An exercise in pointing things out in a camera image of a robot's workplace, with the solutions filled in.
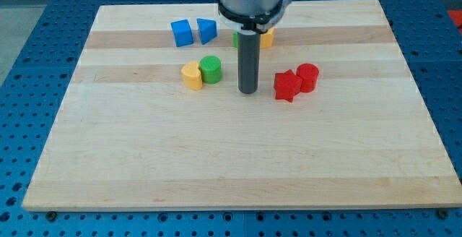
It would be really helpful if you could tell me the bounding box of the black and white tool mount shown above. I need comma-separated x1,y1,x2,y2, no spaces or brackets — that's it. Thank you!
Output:
218,0,292,35

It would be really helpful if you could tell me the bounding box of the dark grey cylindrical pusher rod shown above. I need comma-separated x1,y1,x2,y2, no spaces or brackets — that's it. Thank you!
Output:
237,33,261,94

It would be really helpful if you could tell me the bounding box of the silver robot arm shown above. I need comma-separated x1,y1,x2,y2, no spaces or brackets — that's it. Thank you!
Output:
217,0,292,94

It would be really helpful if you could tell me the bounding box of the green circle block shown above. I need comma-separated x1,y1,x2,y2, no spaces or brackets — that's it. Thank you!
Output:
199,56,222,84

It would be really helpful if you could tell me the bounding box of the red circle block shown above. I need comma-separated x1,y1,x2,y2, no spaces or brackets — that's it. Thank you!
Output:
296,63,320,92

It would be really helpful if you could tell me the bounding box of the yellow heart block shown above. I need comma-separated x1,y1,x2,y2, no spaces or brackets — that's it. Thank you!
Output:
181,61,203,90

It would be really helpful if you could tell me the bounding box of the yellow block behind rod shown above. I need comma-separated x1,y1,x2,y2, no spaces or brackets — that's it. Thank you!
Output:
260,27,275,49

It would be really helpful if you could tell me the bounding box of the green block behind rod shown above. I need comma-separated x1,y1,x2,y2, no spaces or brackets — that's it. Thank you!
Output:
232,31,238,48

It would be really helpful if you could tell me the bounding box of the blue triangle block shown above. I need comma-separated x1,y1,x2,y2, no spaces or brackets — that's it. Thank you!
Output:
196,18,217,45

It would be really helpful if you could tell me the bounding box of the red star block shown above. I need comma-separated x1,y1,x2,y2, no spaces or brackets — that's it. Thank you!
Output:
274,69,302,103

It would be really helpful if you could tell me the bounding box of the blue cube block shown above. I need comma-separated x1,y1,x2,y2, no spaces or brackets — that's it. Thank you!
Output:
170,20,194,47

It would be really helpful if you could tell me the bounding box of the wooden board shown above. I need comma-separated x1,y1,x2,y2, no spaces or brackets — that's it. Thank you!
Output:
22,0,461,212

